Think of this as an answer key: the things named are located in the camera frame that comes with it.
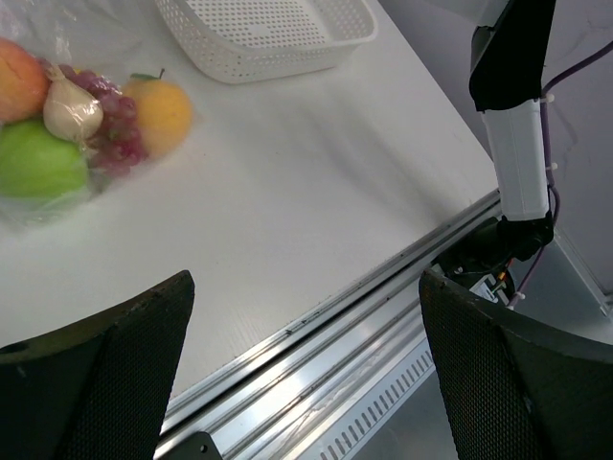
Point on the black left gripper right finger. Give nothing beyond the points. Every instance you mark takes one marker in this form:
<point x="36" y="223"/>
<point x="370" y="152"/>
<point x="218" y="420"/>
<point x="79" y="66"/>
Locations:
<point x="514" y="387"/>

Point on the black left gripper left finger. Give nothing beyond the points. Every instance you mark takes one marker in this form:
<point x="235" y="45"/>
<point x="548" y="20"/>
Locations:
<point x="98" y="388"/>

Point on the green apple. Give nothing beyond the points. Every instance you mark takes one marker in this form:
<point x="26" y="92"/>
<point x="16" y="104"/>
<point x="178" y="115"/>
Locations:
<point x="36" y="164"/>

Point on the red grape bunch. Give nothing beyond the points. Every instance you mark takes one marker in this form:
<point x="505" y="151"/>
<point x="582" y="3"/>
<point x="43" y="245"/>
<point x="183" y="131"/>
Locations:
<point x="117" y="147"/>

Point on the orange with green leaf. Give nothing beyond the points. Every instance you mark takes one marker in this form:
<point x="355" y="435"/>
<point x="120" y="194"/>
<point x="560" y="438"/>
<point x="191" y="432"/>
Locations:
<point x="164" y="112"/>

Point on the clear zip bag orange zipper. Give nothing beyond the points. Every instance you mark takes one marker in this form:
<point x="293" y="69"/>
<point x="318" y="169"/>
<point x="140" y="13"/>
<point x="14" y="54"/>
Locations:
<point x="109" y="38"/>

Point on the red orange peach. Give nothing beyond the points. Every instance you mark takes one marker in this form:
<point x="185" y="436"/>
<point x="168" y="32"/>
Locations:
<point x="24" y="84"/>

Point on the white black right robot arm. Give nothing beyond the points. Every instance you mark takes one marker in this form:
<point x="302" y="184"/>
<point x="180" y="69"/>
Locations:
<point x="507" y="62"/>

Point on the white perforated plastic basket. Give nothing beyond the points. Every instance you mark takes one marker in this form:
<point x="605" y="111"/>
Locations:
<point x="260" y="40"/>

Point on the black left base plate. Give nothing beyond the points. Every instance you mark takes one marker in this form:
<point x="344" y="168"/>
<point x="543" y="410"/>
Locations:
<point x="199" y="446"/>

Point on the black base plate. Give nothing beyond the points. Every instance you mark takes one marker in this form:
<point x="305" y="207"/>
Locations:
<point x="199" y="446"/>
<point x="479" y="263"/>

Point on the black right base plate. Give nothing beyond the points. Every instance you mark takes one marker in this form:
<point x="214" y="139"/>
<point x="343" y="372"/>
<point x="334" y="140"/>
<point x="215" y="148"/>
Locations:
<point x="479" y="263"/>

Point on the white slotted cable duct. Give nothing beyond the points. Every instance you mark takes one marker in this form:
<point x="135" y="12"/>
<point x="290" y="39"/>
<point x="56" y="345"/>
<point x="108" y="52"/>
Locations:
<point x="368" y="412"/>

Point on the aluminium mounting rail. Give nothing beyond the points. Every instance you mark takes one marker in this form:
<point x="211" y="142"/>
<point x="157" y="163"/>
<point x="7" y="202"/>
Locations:
<point x="272" y="401"/>

